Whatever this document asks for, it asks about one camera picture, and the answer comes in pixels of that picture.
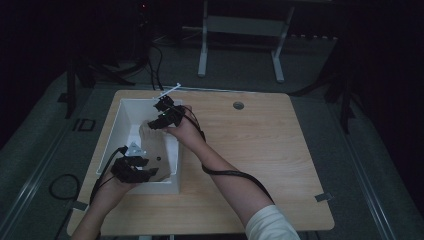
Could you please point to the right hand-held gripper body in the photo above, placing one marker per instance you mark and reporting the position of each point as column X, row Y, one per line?
column 173, row 115

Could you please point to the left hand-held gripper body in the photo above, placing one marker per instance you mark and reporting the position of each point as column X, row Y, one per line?
column 128, row 166

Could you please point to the white rectangular storage box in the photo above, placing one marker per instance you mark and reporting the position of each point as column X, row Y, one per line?
column 133, row 116

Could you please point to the person's right hand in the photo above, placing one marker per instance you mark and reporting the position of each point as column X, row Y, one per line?
column 186, row 131

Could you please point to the person's left hand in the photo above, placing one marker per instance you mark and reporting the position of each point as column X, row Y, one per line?
column 111, row 190

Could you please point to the grey tape strip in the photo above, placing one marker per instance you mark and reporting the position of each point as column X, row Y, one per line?
column 324, row 197
column 79, row 205

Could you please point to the white metal stand frame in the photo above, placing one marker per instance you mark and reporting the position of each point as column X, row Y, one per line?
column 245, row 25

